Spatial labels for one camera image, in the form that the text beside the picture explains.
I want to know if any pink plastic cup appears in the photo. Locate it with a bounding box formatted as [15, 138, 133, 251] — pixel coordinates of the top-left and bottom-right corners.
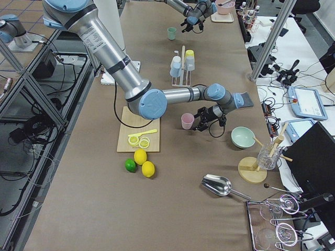
[181, 113, 195, 130]

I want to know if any green plastic cup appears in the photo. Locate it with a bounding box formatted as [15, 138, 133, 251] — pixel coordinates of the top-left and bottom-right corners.
[167, 27, 176, 40]

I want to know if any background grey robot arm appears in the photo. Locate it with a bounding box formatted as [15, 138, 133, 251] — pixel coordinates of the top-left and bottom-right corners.
[1, 14, 27, 43]

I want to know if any yellow plastic cup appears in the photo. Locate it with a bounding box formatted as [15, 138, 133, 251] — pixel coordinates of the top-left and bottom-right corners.
[185, 50, 195, 66]

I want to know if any grey plastic cup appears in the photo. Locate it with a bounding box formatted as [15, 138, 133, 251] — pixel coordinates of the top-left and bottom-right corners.
[185, 56, 195, 71]

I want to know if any white plastic cup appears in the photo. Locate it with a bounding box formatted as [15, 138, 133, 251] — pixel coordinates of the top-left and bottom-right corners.
[170, 55, 181, 68]

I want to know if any blue plastic cup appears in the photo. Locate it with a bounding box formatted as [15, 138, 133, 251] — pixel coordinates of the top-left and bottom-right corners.
[170, 62, 181, 77]

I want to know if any beige plastic tray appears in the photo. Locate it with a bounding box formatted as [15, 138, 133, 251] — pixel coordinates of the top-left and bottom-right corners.
[210, 12, 234, 23]

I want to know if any pink bowl with ice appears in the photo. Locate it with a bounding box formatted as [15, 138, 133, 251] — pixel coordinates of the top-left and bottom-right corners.
[215, 1, 235, 15]

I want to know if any mint green bowl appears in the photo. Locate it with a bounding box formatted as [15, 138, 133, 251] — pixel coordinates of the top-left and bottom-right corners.
[231, 127, 255, 149]

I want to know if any grey folded cloth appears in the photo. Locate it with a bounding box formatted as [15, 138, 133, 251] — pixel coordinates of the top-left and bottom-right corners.
[240, 92, 254, 108]

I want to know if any lemon slice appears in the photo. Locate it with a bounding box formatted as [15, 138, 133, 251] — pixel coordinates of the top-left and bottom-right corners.
[128, 136, 140, 146]
[138, 137, 150, 149]

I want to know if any metal scoop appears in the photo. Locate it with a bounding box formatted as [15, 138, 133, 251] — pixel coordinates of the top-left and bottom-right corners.
[201, 174, 251, 200]

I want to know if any wooden mug tree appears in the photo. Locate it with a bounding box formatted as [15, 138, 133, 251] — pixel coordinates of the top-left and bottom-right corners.
[238, 122, 293, 184]

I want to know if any whole yellow lemon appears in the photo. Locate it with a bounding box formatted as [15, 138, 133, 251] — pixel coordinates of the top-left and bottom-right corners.
[133, 149, 147, 166]
[141, 161, 155, 178]

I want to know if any clear glass mug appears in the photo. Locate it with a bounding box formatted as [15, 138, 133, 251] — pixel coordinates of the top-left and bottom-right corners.
[257, 143, 282, 170]

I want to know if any wooden cutting board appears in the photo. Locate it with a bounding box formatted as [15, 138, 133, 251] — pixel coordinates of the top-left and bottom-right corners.
[117, 106, 160, 153]

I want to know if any green lime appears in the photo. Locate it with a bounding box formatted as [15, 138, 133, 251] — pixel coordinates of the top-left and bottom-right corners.
[125, 158, 137, 173]

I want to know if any blue teach pendant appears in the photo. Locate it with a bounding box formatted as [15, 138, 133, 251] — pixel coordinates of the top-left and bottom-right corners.
[287, 86, 328, 121]
[284, 118, 316, 143]

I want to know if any black monitor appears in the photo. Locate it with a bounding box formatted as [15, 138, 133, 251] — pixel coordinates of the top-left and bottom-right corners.
[283, 122, 334, 196]

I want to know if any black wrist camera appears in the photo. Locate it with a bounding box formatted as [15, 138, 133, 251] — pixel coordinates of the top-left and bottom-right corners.
[218, 115, 227, 127]

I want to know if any white wire cup holder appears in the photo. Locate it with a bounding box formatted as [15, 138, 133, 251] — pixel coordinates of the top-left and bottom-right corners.
[172, 45, 191, 87]

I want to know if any aluminium frame post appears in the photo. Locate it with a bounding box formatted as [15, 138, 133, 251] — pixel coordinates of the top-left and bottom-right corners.
[249, 0, 296, 82]

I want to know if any wire glass rack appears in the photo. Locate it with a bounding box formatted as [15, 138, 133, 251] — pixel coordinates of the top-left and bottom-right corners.
[246, 193, 314, 250]

